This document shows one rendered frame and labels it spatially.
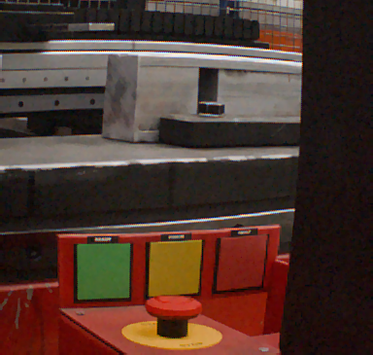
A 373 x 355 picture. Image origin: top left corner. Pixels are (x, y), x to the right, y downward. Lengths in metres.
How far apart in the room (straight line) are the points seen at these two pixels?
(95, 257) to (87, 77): 0.61
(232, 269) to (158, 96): 0.32
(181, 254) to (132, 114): 0.31
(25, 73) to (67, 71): 0.07
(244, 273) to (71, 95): 0.57
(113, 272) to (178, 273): 0.06
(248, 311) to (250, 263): 0.24
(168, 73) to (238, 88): 0.11
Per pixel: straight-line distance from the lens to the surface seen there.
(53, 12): 1.24
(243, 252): 0.80
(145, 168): 0.91
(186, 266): 0.78
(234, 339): 0.69
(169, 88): 1.08
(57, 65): 1.30
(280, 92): 1.20
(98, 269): 0.74
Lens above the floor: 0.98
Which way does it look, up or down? 7 degrees down
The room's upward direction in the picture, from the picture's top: 3 degrees clockwise
